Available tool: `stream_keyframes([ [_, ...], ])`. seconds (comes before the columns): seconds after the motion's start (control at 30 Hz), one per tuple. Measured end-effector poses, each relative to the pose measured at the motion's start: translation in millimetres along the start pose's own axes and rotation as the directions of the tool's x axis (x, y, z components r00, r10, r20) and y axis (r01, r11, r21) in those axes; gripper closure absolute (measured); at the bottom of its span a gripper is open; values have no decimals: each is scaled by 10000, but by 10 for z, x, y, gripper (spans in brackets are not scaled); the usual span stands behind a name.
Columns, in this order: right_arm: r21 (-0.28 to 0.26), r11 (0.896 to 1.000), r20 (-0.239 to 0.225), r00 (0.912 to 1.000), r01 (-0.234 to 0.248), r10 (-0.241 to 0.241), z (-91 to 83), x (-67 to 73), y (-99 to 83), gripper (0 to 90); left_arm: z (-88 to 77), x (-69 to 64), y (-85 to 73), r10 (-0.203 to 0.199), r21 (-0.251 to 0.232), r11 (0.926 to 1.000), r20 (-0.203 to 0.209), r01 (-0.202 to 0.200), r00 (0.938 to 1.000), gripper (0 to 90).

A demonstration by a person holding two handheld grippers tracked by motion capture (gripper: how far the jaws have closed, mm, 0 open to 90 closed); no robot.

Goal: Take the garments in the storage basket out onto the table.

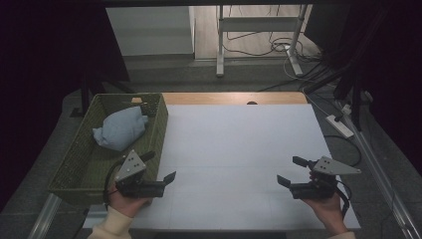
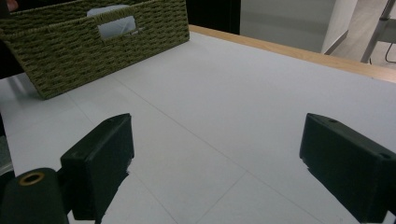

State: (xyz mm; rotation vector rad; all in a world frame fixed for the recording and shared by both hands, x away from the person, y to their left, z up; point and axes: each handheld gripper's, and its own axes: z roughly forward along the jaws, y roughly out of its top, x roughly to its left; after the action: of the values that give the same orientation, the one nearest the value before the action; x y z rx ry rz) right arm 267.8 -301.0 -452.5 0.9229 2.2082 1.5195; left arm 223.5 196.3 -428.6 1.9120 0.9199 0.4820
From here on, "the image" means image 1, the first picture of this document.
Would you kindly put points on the black tripod stand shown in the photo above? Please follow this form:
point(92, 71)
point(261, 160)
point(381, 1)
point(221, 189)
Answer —
point(355, 96)

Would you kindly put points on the black stand legs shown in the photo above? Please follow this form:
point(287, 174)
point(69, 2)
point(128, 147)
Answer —
point(85, 93)

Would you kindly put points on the person's left hand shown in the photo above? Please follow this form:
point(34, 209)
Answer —
point(127, 205)

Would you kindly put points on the white power strip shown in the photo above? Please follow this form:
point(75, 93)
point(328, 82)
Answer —
point(340, 126)

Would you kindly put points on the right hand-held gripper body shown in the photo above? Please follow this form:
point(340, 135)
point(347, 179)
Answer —
point(323, 179)

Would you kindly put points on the long aluminium rail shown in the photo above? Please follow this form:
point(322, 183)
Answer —
point(381, 176)

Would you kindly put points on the green woven basket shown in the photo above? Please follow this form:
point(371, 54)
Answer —
point(86, 166)

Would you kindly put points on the short aluminium rail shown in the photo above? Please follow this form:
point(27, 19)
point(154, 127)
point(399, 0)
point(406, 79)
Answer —
point(44, 217)

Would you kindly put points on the dark curtain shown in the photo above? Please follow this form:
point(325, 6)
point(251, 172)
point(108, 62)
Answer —
point(394, 66)
point(40, 66)

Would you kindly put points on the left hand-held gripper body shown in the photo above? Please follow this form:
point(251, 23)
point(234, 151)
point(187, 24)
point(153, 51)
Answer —
point(131, 167)

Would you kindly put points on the person's right hand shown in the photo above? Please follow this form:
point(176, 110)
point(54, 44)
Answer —
point(328, 210)

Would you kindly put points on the white metal stand frame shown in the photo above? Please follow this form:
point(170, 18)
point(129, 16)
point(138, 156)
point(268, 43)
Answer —
point(255, 24)

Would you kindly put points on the light blue tank top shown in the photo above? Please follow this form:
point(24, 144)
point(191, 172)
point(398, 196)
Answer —
point(121, 129)

